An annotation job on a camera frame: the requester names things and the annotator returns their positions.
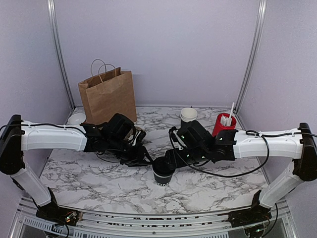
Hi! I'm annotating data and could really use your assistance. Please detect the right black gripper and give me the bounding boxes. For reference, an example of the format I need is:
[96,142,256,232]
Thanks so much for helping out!
[162,147,210,170]

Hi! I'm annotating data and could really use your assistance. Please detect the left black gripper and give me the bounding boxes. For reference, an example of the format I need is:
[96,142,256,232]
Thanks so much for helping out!
[107,135,154,167]

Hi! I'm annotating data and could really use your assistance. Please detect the black plastic cup lid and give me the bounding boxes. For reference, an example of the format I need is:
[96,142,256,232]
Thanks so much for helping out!
[152,156,175,177]

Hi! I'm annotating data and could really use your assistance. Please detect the black paper coffee cup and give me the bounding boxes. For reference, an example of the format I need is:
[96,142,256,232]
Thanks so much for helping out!
[152,158,174,188]

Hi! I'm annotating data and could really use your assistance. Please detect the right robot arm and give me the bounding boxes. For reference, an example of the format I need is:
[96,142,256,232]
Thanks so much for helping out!
[158,120,317,227]

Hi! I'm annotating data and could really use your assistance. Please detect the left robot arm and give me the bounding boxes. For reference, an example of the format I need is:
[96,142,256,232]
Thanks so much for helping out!
[0,113,153,226]

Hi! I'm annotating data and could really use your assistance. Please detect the cardboard cup carrier tray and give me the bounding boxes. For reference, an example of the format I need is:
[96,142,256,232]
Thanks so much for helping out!
[125,126,142,140]

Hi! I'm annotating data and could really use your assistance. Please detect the stack of paper cups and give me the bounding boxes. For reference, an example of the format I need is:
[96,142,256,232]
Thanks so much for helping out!
[180,108,198,127]

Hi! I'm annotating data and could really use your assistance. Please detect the red cylindrical holder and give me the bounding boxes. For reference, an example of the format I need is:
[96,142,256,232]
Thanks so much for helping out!
[211,113,237,137]

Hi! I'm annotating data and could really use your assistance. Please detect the white sugar packets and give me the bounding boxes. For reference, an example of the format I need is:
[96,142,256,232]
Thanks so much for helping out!
[220,114,232,126]

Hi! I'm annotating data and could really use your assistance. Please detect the brown paper bag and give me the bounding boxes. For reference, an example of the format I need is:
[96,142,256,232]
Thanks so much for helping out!
[78,62,137,124]

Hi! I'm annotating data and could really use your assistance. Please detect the white and orange bowl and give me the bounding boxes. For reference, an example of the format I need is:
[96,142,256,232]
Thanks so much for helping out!
[67,113,86,125]

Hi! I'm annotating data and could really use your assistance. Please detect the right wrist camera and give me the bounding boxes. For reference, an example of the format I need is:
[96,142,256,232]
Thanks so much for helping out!
[169,120,215,153]

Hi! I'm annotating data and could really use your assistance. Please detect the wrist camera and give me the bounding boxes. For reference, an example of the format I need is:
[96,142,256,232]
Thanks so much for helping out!
[101,113,146,150]
[169,120,215,153]

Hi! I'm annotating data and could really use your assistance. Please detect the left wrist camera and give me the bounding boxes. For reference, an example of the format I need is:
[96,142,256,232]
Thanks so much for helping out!
[101,113,146,150]

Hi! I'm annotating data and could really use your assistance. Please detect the right aluminium frame post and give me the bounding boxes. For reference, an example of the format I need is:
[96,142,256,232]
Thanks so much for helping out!
[235,0,267,113]

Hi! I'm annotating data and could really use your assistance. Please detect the aluminium frame post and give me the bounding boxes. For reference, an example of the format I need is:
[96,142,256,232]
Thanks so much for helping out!
[235,0,267,113]
[47,0,75,111]

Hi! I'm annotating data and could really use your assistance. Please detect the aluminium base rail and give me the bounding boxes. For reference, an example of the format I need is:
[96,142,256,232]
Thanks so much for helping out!
[8,197,298,238]

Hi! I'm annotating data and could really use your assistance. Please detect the left aluminium frame post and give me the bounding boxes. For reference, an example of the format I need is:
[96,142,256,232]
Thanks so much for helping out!
[47,0,75,111]

